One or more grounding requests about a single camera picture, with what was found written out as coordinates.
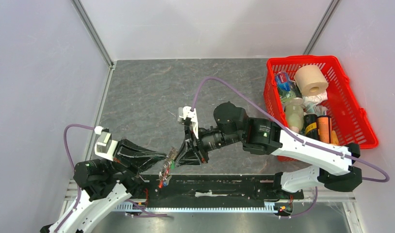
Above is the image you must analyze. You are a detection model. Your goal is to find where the red grey key organizer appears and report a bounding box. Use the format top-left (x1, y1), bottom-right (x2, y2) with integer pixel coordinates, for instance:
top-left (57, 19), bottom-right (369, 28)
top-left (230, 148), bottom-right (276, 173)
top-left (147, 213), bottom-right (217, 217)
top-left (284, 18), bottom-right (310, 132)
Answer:
top-left (158, 147), bottom-right (178, 188)

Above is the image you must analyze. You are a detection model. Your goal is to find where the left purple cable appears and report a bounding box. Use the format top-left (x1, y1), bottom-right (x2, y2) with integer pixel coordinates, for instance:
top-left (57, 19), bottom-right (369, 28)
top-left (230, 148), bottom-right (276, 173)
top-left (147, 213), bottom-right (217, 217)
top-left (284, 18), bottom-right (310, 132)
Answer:
top-left (52, 124), bottom-right (167, 233)

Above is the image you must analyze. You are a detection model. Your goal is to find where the blue snack packet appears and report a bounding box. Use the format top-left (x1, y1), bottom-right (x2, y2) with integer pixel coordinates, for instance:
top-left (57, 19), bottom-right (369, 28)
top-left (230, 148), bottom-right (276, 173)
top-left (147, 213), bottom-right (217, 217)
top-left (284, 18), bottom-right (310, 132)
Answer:
top-left (275, 71), bottom-right (291, 95)

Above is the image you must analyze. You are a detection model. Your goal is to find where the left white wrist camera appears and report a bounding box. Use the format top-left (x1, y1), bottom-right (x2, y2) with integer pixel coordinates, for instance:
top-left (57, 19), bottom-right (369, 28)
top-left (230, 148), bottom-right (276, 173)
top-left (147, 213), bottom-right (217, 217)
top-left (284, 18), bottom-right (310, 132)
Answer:
top-left (94, 126), bottom-right (118, 161)

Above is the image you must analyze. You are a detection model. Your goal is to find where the black can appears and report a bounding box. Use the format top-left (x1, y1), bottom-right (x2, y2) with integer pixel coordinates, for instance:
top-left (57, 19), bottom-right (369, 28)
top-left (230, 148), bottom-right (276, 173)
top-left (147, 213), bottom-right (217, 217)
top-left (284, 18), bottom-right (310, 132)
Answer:
top-left (304, 114), bottom-right (319, 140)

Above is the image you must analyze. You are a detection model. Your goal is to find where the beige toilet paper roll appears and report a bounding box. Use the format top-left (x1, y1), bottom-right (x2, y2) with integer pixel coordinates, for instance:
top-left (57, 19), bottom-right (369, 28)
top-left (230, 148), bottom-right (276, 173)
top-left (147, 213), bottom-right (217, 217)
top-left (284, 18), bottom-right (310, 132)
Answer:
top-left (294, 65), bottom-right (329, 97)

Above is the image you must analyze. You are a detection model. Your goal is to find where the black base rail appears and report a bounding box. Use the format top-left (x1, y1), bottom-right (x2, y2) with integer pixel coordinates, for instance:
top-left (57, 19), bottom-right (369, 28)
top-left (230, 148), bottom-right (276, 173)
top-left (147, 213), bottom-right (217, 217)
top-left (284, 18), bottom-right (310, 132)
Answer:
top-left (130, 174), bottom-right (304, 210)

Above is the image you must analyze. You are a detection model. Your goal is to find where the red plastic basket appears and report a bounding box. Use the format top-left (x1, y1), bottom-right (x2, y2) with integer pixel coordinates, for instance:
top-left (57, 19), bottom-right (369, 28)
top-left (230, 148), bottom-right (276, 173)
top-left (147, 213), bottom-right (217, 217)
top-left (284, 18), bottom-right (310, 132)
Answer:
top-left (263, 55), bottom-right (379, 150)

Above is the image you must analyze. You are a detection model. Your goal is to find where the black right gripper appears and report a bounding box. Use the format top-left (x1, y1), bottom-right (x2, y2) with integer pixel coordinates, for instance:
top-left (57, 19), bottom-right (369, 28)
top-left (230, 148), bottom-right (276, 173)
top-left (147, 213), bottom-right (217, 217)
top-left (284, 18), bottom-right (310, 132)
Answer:
top-left (174, 122), bottom-right (243, 167)

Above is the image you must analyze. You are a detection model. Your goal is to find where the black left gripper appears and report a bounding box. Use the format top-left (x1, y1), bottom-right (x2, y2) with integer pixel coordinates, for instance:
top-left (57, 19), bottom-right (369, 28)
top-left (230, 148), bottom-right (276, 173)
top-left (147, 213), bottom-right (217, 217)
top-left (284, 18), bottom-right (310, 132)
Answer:
top-left (102, 135), bottom-right (168, 177)

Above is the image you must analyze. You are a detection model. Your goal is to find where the orange can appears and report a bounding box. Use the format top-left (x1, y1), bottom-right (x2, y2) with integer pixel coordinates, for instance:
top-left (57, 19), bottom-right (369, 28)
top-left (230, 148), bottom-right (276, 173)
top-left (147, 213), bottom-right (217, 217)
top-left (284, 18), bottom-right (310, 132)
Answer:
top-left (317, 115), bottom-right (332, 144)

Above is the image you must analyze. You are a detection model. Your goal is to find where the white crumpled tissue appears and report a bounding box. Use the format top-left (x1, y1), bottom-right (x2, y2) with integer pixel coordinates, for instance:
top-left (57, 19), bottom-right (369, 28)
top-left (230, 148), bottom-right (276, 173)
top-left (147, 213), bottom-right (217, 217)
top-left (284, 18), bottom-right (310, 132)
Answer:
top-left (303, 91), bottom-right (328, 108)

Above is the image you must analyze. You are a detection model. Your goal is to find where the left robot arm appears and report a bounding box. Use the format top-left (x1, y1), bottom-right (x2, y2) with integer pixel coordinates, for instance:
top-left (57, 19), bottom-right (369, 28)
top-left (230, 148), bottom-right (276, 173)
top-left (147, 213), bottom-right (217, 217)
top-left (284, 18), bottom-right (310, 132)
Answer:
top-left (40, 139), bottom-right (167, 233)

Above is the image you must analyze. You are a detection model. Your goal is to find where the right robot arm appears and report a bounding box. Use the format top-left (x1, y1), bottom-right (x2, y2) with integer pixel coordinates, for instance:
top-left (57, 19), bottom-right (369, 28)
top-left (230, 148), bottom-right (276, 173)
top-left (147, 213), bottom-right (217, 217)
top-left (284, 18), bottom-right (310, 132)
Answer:
top-left (174, 102), bottom-right (362, 199)

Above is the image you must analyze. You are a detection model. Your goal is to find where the white cable duct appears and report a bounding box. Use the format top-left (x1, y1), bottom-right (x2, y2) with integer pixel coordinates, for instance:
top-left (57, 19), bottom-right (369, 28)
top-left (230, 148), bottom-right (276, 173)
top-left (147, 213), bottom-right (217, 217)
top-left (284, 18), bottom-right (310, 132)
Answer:
top-left (111, 201), bottom-right (279, 214)

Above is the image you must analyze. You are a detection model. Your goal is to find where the translucent plastic bottle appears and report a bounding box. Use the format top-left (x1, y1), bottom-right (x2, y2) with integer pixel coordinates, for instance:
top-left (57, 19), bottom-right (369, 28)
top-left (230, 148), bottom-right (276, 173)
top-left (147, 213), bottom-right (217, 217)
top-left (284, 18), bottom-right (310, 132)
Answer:
top-left (284, 98), bottom-right (304, 133)

